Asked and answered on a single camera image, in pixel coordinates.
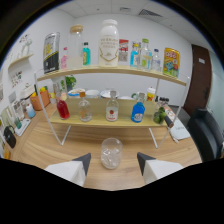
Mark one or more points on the framed picture card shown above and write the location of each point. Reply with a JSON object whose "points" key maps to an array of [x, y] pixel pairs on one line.
{"points": [[18, 110]]}

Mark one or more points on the white kitchen appliance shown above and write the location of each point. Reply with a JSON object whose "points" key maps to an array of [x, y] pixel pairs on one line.
{"points": [[27, 90]]}

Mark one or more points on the tall black yellow can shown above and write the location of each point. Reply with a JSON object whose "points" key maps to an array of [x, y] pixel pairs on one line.
{"points": [[51, 56]]}

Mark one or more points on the black bag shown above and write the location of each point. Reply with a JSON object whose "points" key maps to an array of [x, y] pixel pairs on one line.
{"points": [[10, 137]]}

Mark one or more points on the light blue cup white lid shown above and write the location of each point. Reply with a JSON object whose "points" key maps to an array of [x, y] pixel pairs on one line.
{"points": [[30, 111]]}

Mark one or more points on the large white milk bottle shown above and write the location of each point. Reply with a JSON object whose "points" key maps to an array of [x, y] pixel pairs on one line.
{"points": [[108, 43]]}

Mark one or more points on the ceiling air vent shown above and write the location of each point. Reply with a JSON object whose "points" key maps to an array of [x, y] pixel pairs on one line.
{"points": [[150, 13]]}

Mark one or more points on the light blue bottle yellow cap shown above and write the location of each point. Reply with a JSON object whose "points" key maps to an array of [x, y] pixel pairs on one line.
{"points": [[134, 58]]}

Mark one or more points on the green mug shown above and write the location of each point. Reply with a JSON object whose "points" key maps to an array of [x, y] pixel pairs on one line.
{"points": [[135, 95]]}

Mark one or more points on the glass jar of limes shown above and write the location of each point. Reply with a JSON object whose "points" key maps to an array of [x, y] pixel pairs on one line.
{"points": [[159, 116]]}

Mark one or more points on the clear bottle blue cap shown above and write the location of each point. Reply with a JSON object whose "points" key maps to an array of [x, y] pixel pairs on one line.
{"points": [[156, 62]]}

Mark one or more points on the clear glass with ice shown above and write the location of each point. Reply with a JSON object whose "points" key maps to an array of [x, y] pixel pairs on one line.
{"points": [[111, 154]]}

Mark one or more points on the gripper right finger white block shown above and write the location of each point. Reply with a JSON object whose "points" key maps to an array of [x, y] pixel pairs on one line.
{"points": [[156, 168]]}

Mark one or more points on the yellow orange drink can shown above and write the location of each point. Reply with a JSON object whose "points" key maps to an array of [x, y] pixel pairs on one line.
{"points": [[171, 63]]}

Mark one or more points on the instant noodle cup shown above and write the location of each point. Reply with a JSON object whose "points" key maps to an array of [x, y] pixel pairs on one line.
{"points": [[151, 94]]}

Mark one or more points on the orange storage basket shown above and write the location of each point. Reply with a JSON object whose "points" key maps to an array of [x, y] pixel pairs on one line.
{"points": [[40, 100]]}

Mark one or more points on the brown door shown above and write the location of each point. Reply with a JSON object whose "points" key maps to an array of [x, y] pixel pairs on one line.
{"points": [[199, 80]]}

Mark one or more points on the blue rimmed food tub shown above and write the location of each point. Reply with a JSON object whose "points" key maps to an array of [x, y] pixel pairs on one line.
{"points": [[76, 92]]}

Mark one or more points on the wooden wall shelf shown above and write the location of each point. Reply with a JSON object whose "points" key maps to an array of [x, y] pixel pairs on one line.
{"points": [[20, 60]]}

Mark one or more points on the white notebook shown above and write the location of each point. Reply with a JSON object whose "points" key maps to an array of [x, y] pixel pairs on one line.
{"points": [[180, 130]]}

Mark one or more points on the clear bottle orange cap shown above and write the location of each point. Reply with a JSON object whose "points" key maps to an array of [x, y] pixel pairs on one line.
{"points": [[85, 112]]}

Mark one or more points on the small teal bottle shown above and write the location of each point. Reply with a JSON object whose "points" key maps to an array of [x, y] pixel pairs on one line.
{"points": [[86, 55]]}

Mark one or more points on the small red liquid bottle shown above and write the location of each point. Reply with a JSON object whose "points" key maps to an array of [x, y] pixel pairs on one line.
{"points": [[63, 110]]}

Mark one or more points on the green cup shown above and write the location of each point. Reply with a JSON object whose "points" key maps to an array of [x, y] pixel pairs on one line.
{"points": [[17, 123]]}

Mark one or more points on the small pink bottle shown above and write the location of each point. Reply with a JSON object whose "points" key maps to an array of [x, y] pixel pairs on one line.
{"points": [[63, 61]]}

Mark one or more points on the gripper left finger white block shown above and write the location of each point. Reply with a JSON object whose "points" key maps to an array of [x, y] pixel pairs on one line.
{"points": [[71, 170]]}

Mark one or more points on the patterned white bowl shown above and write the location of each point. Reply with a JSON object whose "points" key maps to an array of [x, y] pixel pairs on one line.
{"points": [[106, 94]]}

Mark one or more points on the green potted plant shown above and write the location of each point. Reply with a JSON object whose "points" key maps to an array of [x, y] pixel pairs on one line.
{"points": [[70, 81]]}

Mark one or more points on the white frame wooden shelf rack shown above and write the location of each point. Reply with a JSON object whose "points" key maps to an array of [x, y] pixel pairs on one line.
{"points": [[110, 70]]}

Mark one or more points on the black armchair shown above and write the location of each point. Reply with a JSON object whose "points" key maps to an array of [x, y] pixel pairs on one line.
{"points": [[205, 133]]}

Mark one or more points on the white tray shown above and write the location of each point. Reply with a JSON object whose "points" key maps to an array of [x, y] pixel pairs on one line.
{"points": [[23, 128]]}

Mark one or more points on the blue liquid bottle silver cap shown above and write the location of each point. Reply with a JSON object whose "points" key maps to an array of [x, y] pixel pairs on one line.
{"points": [[137, 114]]}

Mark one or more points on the glass jar cork lid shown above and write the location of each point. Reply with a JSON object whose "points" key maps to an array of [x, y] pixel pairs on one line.
{"points": [[75, 50]]}

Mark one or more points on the square ceiling fixture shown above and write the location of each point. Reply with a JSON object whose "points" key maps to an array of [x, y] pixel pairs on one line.
{"points": [[125, 9]]}

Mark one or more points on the clear bottle red label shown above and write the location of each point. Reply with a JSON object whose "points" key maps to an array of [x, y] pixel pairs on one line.
{"points": [[112, 114]]}

